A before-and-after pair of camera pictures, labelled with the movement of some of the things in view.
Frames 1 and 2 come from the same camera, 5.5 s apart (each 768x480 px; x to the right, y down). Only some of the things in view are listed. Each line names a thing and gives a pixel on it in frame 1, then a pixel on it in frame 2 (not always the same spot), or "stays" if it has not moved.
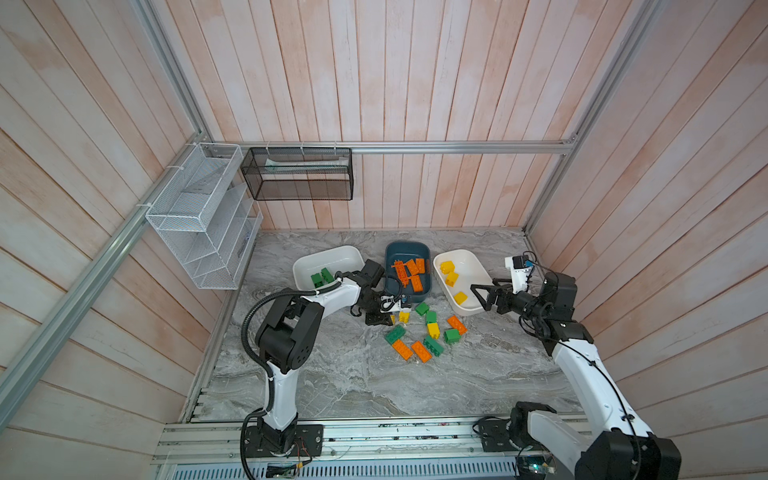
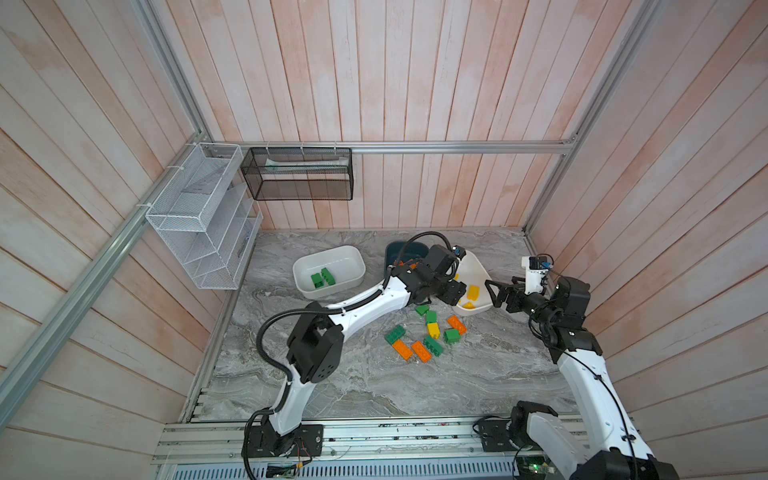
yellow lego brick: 433,330 stays
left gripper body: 373,315 → 447,291
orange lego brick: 457,324 stays
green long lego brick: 435,346 stays
